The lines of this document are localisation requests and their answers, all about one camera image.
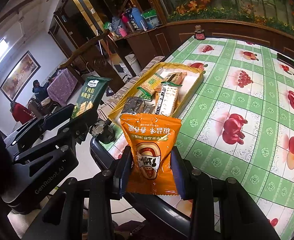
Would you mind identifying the green and white box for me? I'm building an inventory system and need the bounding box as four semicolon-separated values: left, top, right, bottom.
140;9;162;29

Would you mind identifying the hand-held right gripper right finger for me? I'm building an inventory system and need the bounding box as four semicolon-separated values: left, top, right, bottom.
170;149;281;240

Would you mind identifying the blue thermos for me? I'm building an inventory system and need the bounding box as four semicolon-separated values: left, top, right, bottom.
131;7;143;31

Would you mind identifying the cracker packet with green ends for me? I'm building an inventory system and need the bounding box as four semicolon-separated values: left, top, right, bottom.
156;81;183;116

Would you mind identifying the red thermos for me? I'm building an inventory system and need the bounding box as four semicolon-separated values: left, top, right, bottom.
121;12;135;32

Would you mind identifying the yellow cardboard box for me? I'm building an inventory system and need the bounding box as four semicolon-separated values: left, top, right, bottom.
108;62;205;128

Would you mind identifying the brown cracker packet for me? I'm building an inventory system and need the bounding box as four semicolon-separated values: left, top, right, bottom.
165;72;188;85

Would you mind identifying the white bucket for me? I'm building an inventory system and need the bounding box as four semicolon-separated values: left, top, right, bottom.
124;54;142;77

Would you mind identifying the dark jar with red label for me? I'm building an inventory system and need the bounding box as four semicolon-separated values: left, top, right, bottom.
194;25;206;41

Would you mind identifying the light green cracker packet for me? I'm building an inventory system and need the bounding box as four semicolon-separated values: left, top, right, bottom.
138;73;164;93

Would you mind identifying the wooden chair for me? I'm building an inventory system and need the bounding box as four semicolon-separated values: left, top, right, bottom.
59;29;119;88

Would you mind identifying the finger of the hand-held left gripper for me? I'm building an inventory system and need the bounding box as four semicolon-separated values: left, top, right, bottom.
14;113;99;165
6;103;75;153

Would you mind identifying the purple cloth covered table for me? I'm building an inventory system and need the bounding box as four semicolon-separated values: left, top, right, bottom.
47;68;79;107

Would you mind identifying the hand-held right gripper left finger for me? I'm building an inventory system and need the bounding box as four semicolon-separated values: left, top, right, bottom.
22;146;134;240

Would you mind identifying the framed wall painting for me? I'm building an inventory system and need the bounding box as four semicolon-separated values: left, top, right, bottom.
0;50;41;103

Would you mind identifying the black phone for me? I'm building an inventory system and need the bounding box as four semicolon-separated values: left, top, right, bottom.
276;53;294;74

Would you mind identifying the dark green biscuit packet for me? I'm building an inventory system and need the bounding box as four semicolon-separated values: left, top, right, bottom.
71;75;112;120

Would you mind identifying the green fruit print tablecloth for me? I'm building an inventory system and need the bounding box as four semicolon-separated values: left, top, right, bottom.
99;37;294;233

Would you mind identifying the orange snack packet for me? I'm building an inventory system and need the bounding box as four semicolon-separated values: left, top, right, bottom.
119;113;183;198

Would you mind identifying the dark grey snack packet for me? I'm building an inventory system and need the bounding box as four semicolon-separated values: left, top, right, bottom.
121;96;145;116

